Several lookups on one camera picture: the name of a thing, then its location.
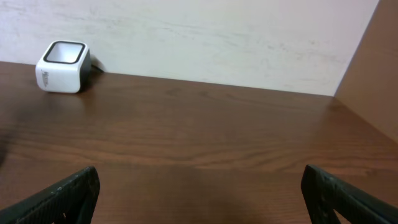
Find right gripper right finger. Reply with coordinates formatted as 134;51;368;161
301;165;397;224

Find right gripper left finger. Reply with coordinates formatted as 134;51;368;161
1;166;100;224

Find white barcode scanner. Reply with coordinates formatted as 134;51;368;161
35;40;91;93

